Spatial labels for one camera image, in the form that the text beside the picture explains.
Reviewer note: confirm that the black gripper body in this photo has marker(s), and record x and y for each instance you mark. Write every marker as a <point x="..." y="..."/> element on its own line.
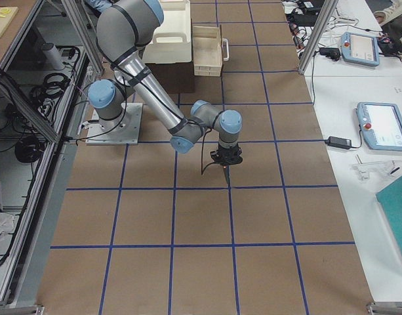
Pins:
<point x="226" y="172"/>

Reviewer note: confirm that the orange grey scissors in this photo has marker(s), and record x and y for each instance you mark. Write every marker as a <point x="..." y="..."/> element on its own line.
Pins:
<point x="226" y="174"/>

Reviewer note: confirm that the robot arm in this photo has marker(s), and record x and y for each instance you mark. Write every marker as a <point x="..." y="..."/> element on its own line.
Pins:
<point x="123" y="31"/>

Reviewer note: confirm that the dark brown drawer cabinet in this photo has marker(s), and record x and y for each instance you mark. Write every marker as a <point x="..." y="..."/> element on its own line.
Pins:
<point x="175" y="78"/>

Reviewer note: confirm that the wooden drawer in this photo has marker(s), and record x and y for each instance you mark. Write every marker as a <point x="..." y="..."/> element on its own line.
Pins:
<point x="207" y="51"/>

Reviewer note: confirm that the black power adapter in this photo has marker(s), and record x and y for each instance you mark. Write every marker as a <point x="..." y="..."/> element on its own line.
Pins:
<point x="337" y="142"/>

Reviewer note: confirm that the white plastic tray box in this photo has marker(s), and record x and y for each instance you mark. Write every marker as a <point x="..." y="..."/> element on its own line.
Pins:
<point x="171" y="41"/>

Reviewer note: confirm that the blue teach pendant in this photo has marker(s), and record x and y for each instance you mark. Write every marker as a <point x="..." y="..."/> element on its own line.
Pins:
<point x="360" y="49"/>
<point x="381" y="125"/>

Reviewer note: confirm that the clear acrylic part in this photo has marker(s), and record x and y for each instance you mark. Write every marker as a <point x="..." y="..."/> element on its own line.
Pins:
<point x="391" y="168"/>

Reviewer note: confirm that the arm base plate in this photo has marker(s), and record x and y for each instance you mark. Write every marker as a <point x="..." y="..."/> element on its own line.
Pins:
<point x="122" y="130"/>

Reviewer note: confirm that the white drawer handle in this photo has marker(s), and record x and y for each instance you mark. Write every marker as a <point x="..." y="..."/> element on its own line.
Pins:
<point x="226" y="49"/>

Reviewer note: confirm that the aluminium frame post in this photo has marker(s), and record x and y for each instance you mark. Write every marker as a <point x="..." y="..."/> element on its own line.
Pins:
<point x="318" y="29"/>

